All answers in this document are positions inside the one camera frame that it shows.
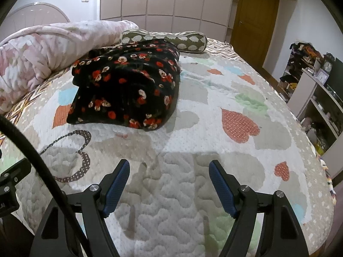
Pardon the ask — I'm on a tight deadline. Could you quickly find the dark table clock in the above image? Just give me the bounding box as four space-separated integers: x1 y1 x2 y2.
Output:
323 54 335 73

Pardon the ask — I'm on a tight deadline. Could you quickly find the pink arched headboard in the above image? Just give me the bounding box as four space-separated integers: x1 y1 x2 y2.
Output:
2 3 71 33

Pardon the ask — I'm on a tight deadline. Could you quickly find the geometric patterned bed sheet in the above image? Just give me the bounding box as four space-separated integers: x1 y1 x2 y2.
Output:
0 31 238 142

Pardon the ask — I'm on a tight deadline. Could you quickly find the dark flat screen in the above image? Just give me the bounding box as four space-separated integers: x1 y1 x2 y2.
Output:
331 58 343 93

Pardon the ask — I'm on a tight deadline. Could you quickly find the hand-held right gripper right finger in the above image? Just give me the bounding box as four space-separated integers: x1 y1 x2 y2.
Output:
208 160 306 257

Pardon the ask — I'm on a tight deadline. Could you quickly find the black floral garment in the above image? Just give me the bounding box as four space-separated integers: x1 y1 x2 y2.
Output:
66 39 183 132

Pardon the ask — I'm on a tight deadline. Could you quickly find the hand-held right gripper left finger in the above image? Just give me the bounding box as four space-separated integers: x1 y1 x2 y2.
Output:
29 158 131 257

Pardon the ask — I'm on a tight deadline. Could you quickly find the pink fluffy quilt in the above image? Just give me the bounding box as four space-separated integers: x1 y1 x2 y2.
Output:
0 20 140 114

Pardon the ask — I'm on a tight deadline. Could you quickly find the brown wooden door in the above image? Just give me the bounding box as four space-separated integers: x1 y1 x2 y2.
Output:
230 0 280 70

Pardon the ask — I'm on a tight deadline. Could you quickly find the olive white-dotted pillow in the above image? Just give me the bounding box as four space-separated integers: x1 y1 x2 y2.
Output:
119 29 208 54

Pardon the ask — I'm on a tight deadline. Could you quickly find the small picture frame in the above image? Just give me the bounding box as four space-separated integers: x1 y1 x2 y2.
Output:
316 68 330 84

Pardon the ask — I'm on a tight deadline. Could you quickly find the black cable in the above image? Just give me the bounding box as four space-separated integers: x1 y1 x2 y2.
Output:
0 115 90 257

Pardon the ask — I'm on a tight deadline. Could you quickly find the heart patterned bedspread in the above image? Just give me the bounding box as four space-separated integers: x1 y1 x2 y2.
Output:
0 51 337 257

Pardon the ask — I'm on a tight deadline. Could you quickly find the white shelf unit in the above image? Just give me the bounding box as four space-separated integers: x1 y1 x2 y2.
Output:
287 59 343 172

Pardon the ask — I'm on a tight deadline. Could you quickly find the pale panelled wardrobe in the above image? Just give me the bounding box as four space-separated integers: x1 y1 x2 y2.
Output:
100 0 237 43

